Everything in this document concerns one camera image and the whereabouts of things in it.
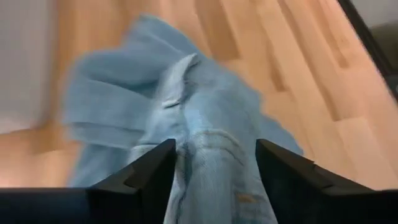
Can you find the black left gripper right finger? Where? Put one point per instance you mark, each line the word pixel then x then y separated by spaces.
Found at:
pixel 311 202

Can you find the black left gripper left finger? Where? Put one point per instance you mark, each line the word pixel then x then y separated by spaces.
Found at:
pixel 124 202

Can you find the light blue denim jeans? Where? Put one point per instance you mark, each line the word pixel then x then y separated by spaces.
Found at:
pixel 202 124

